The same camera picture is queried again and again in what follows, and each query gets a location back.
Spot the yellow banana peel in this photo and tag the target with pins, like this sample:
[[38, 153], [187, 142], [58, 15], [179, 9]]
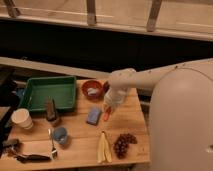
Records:
[[103, 152]]

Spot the red bowl left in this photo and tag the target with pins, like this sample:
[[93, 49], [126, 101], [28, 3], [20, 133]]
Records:
[[92, 84]]

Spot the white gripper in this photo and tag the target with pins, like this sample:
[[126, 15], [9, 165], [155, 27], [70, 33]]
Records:
[[115, 98]]

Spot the brown wooden block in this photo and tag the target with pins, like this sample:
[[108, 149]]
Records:
[[51, 112]]

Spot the white paper cup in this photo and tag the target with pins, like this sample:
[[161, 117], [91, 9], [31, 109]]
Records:
[[22, 118]]

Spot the white object in bowl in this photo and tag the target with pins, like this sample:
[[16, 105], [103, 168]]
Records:
[[92, 91]]

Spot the blue small cup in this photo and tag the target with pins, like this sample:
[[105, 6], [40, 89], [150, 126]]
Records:
[[60, 135]]

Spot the dark grapes bunch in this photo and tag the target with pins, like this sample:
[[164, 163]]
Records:
[[122, 143]]

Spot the metal spoon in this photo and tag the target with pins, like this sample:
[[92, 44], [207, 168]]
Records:
[[53, 151]]

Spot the dark handled tool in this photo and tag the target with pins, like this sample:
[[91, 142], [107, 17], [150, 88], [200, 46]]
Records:
[[32, 158]]

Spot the red bowl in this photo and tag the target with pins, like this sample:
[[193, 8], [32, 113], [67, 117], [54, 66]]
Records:
[[92, 84], [106, 86]]

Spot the red bowl right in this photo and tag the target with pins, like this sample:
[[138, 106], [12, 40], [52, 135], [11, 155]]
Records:
[[106, 86]]

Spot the green plastic tray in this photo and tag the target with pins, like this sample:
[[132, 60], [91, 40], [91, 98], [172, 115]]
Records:
[[62, 89]]

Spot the blue sponge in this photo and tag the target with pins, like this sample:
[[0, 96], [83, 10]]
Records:
[[93, 116]]

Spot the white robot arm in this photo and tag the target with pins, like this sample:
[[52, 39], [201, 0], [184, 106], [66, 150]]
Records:
[[180, 113]]

